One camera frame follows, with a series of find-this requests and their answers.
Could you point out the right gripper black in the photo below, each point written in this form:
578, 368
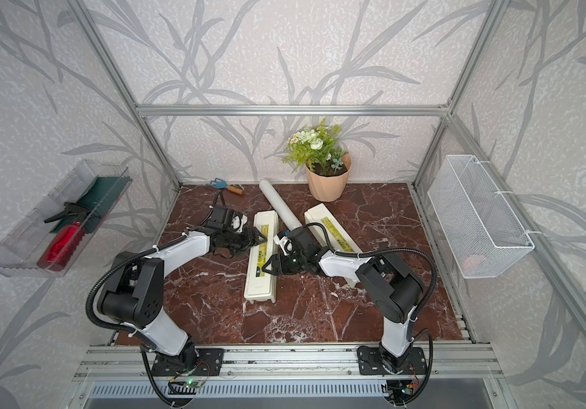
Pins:
275, 264

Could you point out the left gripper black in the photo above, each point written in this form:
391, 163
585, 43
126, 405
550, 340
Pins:
255, 241

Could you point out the cream dispenser box base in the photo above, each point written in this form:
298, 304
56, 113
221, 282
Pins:
259, 285

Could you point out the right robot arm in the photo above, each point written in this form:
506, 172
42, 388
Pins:
398, 293

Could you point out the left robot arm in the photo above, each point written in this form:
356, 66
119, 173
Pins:
129, 296

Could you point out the right white plastic wrap roll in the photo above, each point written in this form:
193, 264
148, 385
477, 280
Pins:
285, 213

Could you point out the blue garden trowel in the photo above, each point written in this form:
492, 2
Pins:
221, 184

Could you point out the potted green plant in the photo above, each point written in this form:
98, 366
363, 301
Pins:
327, 164

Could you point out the green cloth in tray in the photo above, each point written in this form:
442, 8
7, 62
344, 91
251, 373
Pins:
101, 195

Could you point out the red spray bottle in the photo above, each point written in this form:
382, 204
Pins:
67, 239

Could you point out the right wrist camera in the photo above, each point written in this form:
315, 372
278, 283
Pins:
285, 243

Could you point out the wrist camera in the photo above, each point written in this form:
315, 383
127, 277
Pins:
285, 243
224, 219

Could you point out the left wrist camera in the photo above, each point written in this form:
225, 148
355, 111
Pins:
224, 219

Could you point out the white wire basket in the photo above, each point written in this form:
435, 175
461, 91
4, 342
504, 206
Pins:
484, 234

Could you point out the clear wall tray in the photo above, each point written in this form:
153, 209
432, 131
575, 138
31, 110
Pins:
49, 240

